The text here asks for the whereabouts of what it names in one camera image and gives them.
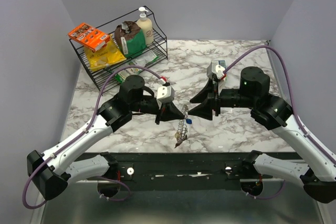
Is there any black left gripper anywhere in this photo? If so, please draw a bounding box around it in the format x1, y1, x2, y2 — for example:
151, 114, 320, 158
130, 96, 185, 125

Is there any brown and green bag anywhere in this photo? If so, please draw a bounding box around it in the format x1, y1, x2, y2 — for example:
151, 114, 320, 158
114, 21, 146, 58

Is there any yellow chips bag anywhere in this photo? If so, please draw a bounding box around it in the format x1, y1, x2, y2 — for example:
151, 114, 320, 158
84, 35, 126, 71

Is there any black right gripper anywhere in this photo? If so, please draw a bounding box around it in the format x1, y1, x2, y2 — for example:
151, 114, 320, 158
187, 78, 256, 121

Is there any cream pump lotion bottle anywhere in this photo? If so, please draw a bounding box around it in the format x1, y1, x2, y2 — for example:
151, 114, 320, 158
136, 7, 154, 45

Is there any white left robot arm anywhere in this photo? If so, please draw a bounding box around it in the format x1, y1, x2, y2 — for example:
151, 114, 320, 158
27, 75, 184, 200

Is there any orange snack box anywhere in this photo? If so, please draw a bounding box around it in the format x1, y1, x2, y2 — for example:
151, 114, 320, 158
68, 23, 110, 52

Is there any blue green small box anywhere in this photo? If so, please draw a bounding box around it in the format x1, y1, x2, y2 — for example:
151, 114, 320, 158
213, 60, 227, 92

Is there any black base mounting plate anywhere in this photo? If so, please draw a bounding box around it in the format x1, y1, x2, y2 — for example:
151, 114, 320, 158
86, 152, 286, 192

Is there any metal disc with key rings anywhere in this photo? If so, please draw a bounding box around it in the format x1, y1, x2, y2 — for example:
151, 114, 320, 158
175, 105, 189, 148

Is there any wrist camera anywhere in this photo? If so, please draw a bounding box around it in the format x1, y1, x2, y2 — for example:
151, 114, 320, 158
207, 62, 226, 82
156, 86, 175, 103

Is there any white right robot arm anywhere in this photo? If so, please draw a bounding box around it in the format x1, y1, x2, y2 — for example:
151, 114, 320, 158
188, 67, 335, 204

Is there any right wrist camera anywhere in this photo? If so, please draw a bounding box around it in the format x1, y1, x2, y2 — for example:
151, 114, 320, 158
207, 62, 226, 82

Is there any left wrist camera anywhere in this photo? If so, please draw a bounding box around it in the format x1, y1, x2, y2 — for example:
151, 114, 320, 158
156, 86, 175, 103

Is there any black wire shelf rack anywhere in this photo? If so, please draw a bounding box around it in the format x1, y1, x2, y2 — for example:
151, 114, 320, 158
68, 6, 167, 92

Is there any green white snack packet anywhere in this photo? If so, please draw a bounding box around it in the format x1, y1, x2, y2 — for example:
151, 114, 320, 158
115, 50, 159, 83

